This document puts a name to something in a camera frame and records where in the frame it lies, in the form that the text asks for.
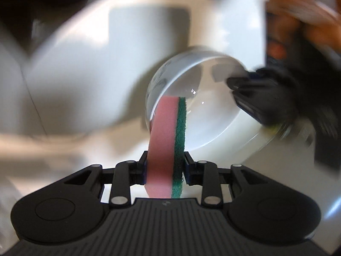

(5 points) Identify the clear glass bowl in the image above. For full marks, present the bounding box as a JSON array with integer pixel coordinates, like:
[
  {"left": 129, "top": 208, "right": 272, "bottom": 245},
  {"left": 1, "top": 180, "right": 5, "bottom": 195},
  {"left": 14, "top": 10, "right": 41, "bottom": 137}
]
[{"left": 145, "top": 47, "right": 264, "bottom": 152}]

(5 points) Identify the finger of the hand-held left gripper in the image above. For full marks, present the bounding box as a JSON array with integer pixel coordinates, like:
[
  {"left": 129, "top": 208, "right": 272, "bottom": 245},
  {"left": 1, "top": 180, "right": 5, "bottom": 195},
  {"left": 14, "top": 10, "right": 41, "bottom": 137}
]
[
  {"left": 226, "top": 76, "right": 257, "bottom": 97},
  {"left": 248, "top": 68, "right": 270, "bottom": 79}
]

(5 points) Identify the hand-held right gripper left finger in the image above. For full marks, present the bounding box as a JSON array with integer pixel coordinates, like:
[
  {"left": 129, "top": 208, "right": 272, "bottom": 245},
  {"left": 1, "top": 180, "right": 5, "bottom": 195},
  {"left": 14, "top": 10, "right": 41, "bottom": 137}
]
[{"left": 64, "top": 151, "right": 148, "bottom": 209}]

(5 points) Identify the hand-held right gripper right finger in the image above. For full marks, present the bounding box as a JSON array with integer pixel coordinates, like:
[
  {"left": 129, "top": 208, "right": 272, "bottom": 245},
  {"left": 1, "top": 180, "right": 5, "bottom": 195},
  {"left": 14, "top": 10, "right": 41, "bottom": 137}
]
[{"left": 183, "top": 151, "right": 263, "bottom": 209}]

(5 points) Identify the pink and green sponge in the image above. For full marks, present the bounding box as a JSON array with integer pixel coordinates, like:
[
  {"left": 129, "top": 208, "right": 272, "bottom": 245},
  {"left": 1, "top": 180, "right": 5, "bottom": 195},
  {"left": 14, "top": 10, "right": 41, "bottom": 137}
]
[{"left": 146, "top": 96, "right": 188, "bottom": 199}]

